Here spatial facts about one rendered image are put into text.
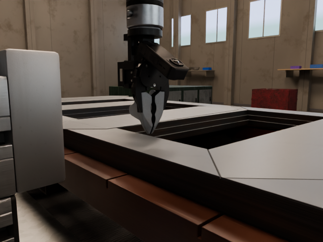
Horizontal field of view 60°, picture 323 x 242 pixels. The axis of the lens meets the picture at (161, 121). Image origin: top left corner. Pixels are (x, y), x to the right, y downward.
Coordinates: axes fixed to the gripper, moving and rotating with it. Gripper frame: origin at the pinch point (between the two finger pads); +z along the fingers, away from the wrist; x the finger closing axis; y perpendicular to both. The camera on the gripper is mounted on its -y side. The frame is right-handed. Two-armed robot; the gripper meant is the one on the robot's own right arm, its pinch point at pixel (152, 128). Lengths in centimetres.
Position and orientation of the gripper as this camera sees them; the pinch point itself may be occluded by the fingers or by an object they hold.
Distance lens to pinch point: 58.7
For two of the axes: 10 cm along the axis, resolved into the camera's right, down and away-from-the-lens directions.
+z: 0.0, 9.9, 1.5
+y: -6.7, -1.1, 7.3
